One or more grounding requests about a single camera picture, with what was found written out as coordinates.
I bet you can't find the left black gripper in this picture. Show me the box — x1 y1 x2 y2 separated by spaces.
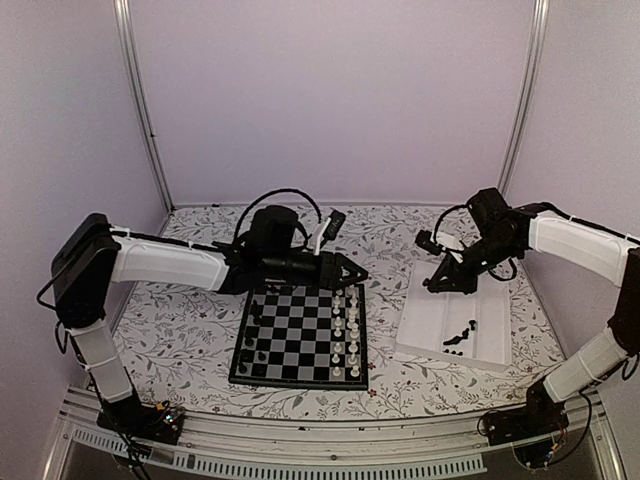
264 251 370 292

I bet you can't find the white chess pieces row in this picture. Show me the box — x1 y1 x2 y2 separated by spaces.
330 285 364 382

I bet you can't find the floral patterned table mat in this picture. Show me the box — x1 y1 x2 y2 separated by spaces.
115 205 563 421

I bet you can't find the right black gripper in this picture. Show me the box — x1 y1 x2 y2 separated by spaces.
430 232 521 294

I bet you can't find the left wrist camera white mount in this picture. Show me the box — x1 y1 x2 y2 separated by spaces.
308 210 346 255

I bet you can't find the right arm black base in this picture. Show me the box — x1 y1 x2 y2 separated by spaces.
477 404 569 470

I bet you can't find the right aluminium frame post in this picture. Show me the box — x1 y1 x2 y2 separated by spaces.
497 0 550 197

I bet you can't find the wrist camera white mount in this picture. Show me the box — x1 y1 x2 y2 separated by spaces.
308 210 346 255
415 230 465 256

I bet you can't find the black and grey chessboard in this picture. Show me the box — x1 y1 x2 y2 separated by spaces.
228 284 369 391

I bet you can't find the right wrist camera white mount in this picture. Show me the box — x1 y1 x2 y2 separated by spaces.
415 230 465 256

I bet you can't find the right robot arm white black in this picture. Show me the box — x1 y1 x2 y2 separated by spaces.
416 187 639 436

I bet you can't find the front aluminium rail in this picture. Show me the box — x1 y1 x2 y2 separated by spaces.
44 399 626 480

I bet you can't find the aluminium frame post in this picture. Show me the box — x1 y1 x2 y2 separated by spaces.
497 0 550 197
113 0 175 213

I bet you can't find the left aluminium frame post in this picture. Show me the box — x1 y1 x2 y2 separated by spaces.
113 0 175 213

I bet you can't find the white plastic divided tray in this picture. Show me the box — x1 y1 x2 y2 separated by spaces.
394 261 512 372

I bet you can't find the black chess pieces pile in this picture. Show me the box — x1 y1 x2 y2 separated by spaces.
442 319 478 357

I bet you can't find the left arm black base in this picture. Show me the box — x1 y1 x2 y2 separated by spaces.
97 397 186 445

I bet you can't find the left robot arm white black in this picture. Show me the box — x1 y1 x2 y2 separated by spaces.
36 205 369 434

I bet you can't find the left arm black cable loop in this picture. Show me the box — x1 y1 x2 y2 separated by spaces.
234 188 324 241

